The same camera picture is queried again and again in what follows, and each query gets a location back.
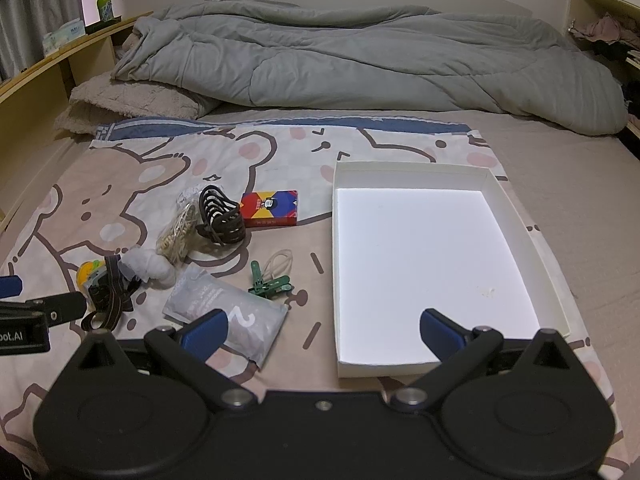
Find clear rubber band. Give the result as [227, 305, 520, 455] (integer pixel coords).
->
[262, 249, 296, 281]

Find beige fluffy blanket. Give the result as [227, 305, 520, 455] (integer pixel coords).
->
[54, 71, 221, 137]

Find wooden bedside shelf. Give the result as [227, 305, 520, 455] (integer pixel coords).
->
[0, 10, 153, 231]

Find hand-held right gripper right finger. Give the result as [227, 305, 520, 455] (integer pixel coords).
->
[390, 308, 583, 413]

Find grey curtain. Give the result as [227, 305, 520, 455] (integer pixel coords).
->
[0, 0, 83, 81]

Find grey foil pouch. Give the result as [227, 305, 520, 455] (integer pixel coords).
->
[162, 266, 290, 372]

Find yellow headlamp with strap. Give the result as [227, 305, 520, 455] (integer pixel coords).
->
[77, 255, 146, 332]

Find grey quilted duvet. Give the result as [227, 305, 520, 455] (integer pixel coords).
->
[111, 0, 630, 137]

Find white plastic wrap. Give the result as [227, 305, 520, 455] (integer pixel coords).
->
[120, 247, 178, 288]

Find dark tray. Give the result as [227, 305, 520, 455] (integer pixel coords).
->
[85, 12, 125, 35]

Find red blue card box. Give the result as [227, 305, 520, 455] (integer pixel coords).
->
[239, 190, 301, 228]

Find bear printed blanket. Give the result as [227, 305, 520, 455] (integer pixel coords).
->
[0, 116, 626, 480]

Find clear bag of wooden pegs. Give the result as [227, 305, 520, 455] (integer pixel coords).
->
[155, 199, 201, 266]

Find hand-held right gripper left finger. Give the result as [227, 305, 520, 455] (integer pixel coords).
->
[65, 308, 256, 415]

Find cream open shelf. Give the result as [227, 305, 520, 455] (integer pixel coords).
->
[567, 0, 640, 141]

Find tissue pack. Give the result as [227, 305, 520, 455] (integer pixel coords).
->
[42, 19, 86, 56]

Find pink clothes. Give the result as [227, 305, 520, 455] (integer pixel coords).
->
[572, 14, 640, 46]

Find white cardboard box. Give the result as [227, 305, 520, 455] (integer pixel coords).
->
[330, 160, 572, 378]

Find dark brown hair claw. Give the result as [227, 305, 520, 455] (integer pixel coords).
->
[196, 185, 247, 246]

